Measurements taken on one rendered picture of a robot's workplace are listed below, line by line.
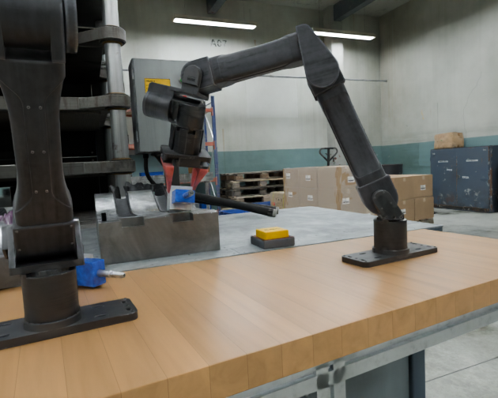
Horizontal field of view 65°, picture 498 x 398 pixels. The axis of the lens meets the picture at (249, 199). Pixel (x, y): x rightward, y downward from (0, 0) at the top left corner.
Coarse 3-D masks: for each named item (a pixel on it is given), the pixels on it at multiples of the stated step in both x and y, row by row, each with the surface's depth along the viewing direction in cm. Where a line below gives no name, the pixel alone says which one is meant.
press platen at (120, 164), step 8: (112, 160) 151; (120, 160) 151; (128, 160) 152; (0, 168) 143; (8, 168) 144; (16, 168) 145; (64, 168) 151; (72, 168) 152; (80, 168) 153; (88, 168) 153; (96, 168) 152; (104, 168) 152; (112, 168) 151; (120, 168) 150; (128, 168) 152; (0, 176) 143; (8, 176) 144; (16, 176) 145
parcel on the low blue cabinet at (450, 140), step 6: (456, 132) 708; (438, 138) 730; (444, 138) 717; (450, 138) 708; (456, 138) 707; (462, 138) 714; (438, 144) 731; (444, 144) 718; (450, 144) 709; (456, 144) 709; (462, 144) 715
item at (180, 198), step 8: (176, 192) 84; (184, 192) 84; (192, 192) 80; (168, 200) 88; (176, 200) 83; (184, 200) 84; (192, 200) 85; (168, 208) 88; (176, 208) 87; (184, 208) 88
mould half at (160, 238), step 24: (144, 192) 114; (96, 216) 99; (144, 216) 88; (168, 216) 86; (216, 216) 91; (120, 240) 83; (144, 240) 85; (168, 240) 87; (192, 240) 89; (216, 240) 91
